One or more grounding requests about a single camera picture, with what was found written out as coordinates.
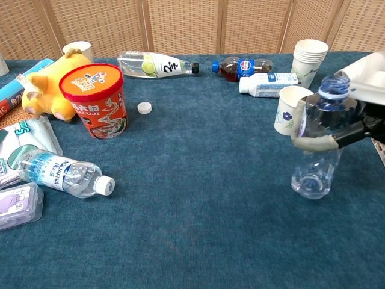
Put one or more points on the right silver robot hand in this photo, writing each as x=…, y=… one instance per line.
x=370, y=90

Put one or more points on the clear water bottle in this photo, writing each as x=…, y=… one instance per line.
x=316, y=171

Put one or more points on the paper cup blue flower print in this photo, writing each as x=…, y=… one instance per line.
x=285, y=114

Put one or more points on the white milk bottle blue label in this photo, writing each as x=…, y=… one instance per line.
x=264, y=85

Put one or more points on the Pepsi cola bottle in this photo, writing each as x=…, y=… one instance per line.
x=245, y=67

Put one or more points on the clear bottle lime label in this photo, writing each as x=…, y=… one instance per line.
x=156, y=66

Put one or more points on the white bottle cap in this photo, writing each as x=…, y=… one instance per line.
x=144, y=107

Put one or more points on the red-lidded round container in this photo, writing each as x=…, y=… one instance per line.
x=96, y=99

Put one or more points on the plain white paper cup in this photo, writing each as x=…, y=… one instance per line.
x=82, y=49

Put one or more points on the capped Aquafina water bottle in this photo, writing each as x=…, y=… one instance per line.
x=60, y=174

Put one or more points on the white paper cup grey print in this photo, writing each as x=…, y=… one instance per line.
x=3, y=66

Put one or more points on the white plastic bag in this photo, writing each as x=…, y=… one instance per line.
x=377, y=58

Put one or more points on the red green cookie box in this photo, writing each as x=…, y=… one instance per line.
x=380, y=150

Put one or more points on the stacked white paper cups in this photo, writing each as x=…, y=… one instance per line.
x=309, y=60

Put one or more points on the wooden rattan folding screen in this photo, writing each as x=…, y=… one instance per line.
x=180, y=27

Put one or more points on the yellow plush toy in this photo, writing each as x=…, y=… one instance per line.
x=48, y=87

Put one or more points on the white green snack bag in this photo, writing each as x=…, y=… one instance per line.
x=30, y=138

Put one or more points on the long blue plastic wrap box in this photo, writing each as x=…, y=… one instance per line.
x=15, y=90

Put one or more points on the round woven brown coaster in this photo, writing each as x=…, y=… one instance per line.
x=12, y=117

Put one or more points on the clear case purple insert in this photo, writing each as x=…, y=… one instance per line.
x=18, y=207

